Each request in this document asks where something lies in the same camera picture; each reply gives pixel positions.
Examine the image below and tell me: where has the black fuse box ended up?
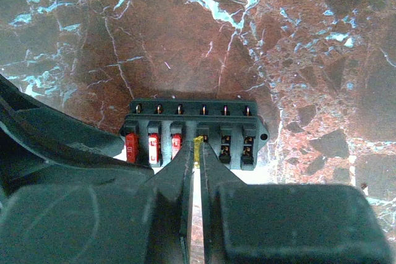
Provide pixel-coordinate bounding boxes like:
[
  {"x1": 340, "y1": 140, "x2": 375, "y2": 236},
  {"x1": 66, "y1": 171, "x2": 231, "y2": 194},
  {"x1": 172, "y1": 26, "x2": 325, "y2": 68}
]
[{"x1": 119, "y1": 99, "x2": 270, "y2": 171}]

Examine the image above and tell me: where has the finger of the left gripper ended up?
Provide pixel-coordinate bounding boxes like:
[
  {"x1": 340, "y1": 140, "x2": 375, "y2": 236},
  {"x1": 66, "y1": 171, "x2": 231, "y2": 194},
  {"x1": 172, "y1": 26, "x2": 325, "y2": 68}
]
[{"x1": 1, "y1": 77, "x2": 153, "y2": 196}]

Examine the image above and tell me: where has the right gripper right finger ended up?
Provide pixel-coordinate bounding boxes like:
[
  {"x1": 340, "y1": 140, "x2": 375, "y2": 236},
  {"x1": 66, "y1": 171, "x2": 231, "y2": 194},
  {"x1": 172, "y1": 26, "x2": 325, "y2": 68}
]
[{"x1": 199, "y1": 142, "x2": 247, "y2": 263}]

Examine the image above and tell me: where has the yellow blade fuse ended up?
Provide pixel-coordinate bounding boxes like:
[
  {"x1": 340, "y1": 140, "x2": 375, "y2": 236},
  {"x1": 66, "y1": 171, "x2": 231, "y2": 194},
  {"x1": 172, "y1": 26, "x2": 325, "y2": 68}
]
[{"x1": 193, "y1": 135, "x2": 204, "y2": 169}]

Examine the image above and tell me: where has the red blade fuse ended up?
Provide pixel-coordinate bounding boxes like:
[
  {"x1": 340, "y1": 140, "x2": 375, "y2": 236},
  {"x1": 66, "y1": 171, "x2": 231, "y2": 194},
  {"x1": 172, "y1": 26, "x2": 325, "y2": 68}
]
[
  {"x1": 148, "y1": 133, "x2": 160, "y2": 165},
  {"x1": 125, "y1": 132, "x2": 139, "y2": 163},
  {"x1": 171, "y1": 134, "x2": 183, "y2": 160}
]

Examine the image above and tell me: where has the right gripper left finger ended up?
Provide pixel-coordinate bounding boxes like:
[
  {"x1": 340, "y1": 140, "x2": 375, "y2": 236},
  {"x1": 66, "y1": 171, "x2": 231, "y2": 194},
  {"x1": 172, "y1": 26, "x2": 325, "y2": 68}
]
[{"x1": 139, "y1": 141, "x2": 194, "y2": 263}]

